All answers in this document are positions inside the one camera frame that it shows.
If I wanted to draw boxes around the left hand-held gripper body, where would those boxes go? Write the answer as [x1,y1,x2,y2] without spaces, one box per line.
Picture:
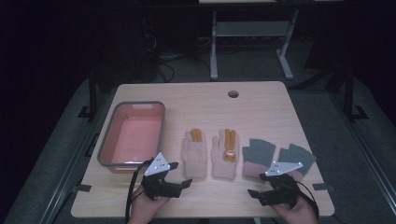
[141,152,182,201]

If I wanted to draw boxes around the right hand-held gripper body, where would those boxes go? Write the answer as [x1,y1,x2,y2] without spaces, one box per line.
[259,161,304,209]

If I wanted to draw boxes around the plain beige glove orange fingers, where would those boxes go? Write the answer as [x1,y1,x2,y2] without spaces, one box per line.
[181,128,208,180]

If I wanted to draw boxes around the grey and pink fingerless glove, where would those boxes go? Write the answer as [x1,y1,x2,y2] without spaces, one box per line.
[277,143,318,182]
[241,138,276,180]

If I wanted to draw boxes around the pink basin with grey rim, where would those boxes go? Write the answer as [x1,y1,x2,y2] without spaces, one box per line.
[96,100,166,175]

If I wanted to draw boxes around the beige glove with bear print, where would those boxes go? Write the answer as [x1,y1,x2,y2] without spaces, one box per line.
[211,128,239,181]

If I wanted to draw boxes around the person's right hand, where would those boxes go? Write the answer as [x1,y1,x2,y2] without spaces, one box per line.
[272,198,318,224]

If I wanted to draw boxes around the person's left hand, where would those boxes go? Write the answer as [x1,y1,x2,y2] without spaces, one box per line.
[128,186,171,224]

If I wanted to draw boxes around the black tape strip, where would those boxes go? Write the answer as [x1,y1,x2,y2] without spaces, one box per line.
[311,183,336,192]
[75,183,93,193]

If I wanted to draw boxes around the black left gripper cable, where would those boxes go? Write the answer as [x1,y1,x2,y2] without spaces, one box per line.
[124,158,154,224]

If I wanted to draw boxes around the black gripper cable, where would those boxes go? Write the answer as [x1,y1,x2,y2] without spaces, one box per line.
[124,158,154,224]
[295,180,320,221]

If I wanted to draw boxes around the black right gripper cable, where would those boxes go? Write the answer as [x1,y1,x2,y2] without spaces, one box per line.
[295,180,320,221]

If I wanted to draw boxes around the black metal stand post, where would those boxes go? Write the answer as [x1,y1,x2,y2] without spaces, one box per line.
[343,66,370,121]
[78,69,100,119]

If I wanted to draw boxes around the tangle of floor cables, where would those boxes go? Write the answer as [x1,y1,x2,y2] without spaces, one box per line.
[155,51,213,82]

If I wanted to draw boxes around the white metal desk frame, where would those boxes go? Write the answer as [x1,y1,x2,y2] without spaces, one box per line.
[209,8,301,81]

